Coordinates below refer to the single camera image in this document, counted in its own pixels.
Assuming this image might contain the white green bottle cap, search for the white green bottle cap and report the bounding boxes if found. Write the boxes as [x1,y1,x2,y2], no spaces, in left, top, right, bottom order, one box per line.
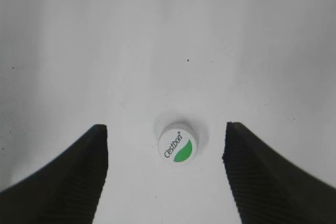
[157,122,198,166]

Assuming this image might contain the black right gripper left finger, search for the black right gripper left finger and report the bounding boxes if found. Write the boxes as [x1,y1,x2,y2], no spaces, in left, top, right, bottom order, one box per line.
[1,124,108,223]

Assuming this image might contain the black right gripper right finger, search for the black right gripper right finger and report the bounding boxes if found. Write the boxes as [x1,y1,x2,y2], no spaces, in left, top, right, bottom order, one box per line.
[223,122,335,223]

